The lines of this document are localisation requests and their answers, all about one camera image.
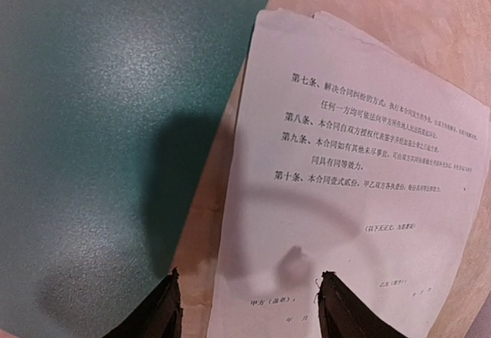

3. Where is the printed signature page sheet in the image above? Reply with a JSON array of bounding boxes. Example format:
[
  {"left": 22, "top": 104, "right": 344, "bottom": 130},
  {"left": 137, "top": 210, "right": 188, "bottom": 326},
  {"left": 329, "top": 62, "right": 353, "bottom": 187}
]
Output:
[{"left": 207, "top": 9, "right": 490, "bottom": 337}]

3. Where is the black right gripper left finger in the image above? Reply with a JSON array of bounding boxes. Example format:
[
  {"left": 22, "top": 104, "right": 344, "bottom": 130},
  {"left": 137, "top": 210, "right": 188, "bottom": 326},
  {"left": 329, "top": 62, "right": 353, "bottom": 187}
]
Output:
[{"left": 104, "top": 268, "right": 181, "bottom": 338}]

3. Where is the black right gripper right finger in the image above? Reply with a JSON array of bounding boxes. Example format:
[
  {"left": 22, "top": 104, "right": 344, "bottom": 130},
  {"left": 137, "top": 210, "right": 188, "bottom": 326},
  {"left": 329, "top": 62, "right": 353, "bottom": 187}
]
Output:
[{"left": 317, "top": 271, "right": 403, "bottom": 338}]

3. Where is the green file folder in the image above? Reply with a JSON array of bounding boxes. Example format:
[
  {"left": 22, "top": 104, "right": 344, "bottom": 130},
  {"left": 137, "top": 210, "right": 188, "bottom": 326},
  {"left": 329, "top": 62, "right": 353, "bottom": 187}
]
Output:
[{"left": 1, "top": 0, "right": 267, "bottom": 337}]

